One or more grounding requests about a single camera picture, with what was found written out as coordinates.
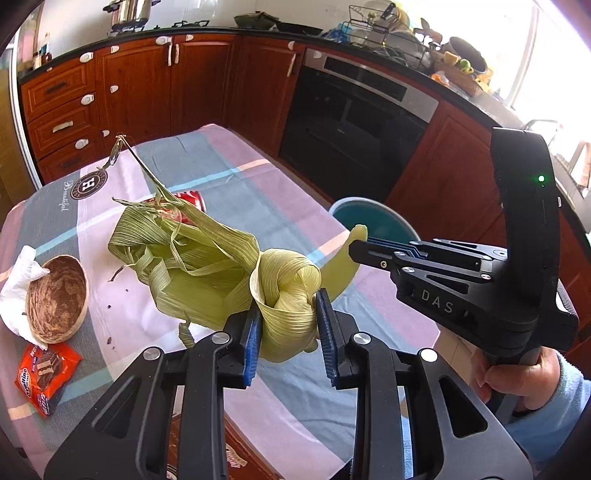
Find right hand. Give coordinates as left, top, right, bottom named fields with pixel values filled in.
left=470, top=347, right=561, bottom=411

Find orange Ovaltine snack packet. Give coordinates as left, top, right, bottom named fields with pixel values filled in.
left=14, top=343, right=82, bottom=418

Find steel cooking pot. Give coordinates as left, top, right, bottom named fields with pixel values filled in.
left=103, top=0, right=160, bottom=33

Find wooden kitchen cabinets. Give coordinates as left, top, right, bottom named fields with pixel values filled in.
left=18, top=32, right=591, bottom=356

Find brown coconut shell bowl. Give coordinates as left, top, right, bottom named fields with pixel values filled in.
left=26, top=255, right=89, bottom=345

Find green corn husk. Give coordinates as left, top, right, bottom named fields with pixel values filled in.
left=107, top=164, right=369, bottom=363

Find white crumpled tissue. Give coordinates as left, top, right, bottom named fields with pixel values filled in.
left=0, top=245, right=50, bottom=350

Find pink grey checked tablecloth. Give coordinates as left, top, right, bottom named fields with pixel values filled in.
left=1, top=125, right=439, bottom=479

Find black built-in oven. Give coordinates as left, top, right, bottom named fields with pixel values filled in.
left=280, top=49, right=439, bottom=202

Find dish drying rack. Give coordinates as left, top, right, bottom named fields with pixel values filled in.
left=342, top=1, right=433, bottom=72

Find white teal trash bin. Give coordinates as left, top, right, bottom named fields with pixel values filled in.
left=329, top=197, right=421, bottom=243

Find red snack wrapper on table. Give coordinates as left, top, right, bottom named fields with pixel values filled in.
left=144, top=191, right=208, bottom=227

